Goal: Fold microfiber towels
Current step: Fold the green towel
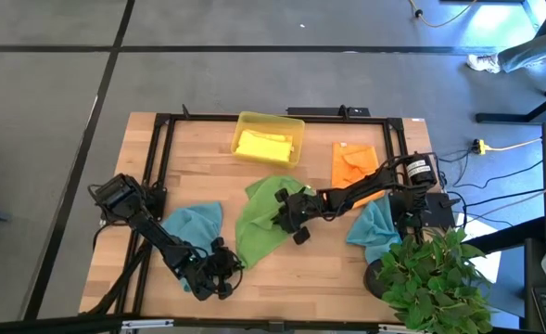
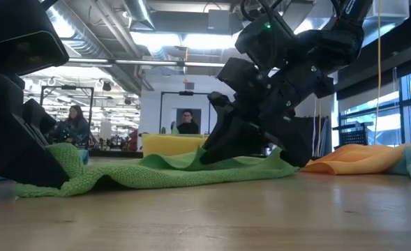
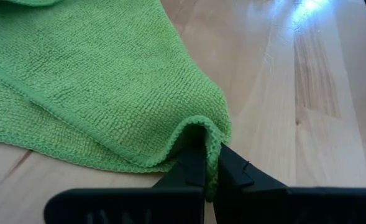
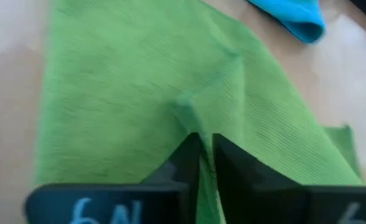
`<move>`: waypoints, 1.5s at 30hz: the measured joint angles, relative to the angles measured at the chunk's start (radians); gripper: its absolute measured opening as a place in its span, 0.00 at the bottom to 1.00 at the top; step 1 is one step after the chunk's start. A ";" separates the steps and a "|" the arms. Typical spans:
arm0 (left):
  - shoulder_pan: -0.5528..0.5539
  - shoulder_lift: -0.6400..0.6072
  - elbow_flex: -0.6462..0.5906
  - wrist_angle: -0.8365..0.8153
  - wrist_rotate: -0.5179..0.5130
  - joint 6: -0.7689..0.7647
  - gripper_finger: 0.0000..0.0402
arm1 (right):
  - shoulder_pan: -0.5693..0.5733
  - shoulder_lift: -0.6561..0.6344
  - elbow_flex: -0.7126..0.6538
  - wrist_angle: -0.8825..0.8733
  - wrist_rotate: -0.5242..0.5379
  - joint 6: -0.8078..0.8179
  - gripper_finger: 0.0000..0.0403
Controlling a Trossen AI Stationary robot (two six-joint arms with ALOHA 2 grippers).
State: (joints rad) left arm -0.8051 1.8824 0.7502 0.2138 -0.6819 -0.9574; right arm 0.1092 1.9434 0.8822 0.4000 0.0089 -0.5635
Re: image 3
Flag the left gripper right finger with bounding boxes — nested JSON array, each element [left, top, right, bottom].
[[213, 142, 366, 224]]

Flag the green microfiber towel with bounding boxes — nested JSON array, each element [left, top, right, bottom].
[[0, 0, 233, 202]]

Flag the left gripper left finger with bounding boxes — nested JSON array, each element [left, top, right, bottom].
[[44, 146, 207, 224]]

